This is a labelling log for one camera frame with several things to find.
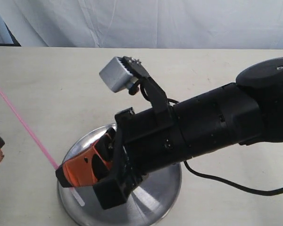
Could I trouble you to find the pink thin straw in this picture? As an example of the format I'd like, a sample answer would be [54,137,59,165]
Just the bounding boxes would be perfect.
[0,75,85,207]

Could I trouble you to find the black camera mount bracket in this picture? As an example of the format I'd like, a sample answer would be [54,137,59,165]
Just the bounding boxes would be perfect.
[120,56,171,118]

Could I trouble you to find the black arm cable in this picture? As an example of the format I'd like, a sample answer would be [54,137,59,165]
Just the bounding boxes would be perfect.
[183,161,283,196]

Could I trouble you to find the white backdrop cloth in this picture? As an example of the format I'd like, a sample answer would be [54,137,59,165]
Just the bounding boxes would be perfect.
[0,0,283,49]

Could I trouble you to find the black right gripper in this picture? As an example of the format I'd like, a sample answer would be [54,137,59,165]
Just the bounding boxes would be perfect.
[55,107,183,210]

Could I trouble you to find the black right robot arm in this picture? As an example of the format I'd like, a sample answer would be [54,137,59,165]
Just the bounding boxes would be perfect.
[56,56,283,210]

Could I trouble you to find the round steel plate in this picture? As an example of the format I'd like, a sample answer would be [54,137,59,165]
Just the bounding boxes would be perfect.
[57,122,183,226]

